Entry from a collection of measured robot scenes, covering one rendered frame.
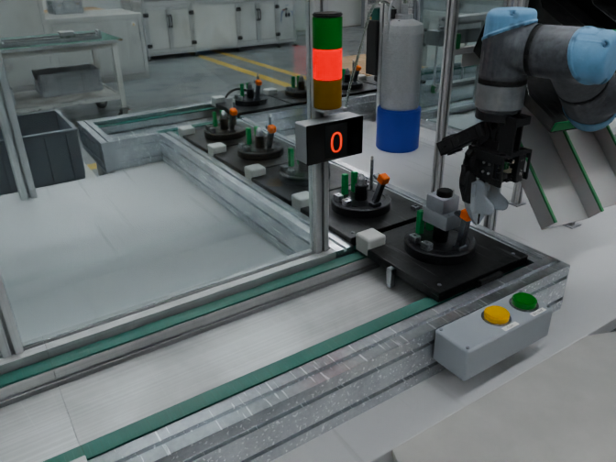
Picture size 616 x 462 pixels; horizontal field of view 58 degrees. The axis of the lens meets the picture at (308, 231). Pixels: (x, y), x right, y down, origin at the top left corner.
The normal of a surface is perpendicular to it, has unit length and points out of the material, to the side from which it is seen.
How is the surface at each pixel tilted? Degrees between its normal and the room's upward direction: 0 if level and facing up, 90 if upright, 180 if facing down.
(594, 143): 45
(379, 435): 0
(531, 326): 90
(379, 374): 90
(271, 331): 0
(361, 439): 0
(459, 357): 90
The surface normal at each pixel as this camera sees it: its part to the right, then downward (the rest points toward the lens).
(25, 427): -0.02, -0.90
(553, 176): 0.26, -0.35
